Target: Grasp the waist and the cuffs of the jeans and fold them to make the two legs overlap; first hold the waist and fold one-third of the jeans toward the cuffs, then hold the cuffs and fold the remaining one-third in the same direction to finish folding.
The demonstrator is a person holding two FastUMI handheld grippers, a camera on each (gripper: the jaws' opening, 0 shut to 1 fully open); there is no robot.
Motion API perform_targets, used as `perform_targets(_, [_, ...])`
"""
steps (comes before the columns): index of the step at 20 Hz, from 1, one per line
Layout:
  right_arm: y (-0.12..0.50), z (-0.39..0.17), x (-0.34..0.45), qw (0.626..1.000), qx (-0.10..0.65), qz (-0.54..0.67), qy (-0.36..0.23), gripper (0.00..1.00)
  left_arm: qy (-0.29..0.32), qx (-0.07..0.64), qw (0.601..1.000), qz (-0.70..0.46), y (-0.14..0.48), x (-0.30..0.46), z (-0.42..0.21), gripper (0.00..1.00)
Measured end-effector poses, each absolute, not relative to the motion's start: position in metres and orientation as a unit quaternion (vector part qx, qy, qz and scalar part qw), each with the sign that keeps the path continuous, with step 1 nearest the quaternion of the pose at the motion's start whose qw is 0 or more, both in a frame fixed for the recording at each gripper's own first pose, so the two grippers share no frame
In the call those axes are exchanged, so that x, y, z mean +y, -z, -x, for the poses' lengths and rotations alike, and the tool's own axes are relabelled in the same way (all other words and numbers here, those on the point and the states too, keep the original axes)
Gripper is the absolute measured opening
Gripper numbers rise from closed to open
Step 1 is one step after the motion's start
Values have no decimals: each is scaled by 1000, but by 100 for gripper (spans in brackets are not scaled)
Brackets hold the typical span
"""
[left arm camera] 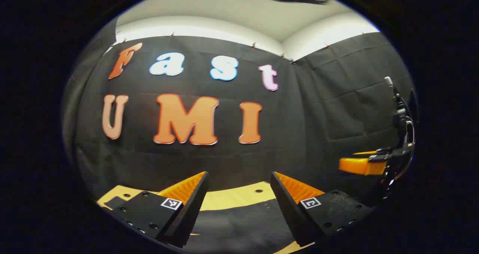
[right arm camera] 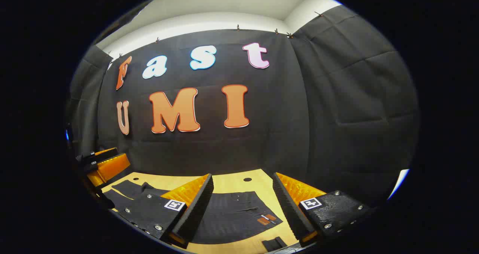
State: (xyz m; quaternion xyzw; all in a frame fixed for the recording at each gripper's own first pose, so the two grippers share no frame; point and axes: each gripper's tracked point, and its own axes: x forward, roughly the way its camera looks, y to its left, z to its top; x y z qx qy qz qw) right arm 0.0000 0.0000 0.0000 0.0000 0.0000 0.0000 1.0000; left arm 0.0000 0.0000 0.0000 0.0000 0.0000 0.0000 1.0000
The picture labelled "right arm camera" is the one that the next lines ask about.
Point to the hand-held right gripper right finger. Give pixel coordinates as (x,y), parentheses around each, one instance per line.
(290,213)

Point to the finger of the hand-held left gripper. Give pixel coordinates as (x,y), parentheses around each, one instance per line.
(106,153)
(110,168)

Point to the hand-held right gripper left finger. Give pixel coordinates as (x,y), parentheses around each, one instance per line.
(196,213)

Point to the dark grey jeans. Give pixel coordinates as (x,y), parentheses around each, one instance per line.
(232,216)

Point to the black backdrop cloth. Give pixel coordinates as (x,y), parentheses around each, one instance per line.
(299,115)

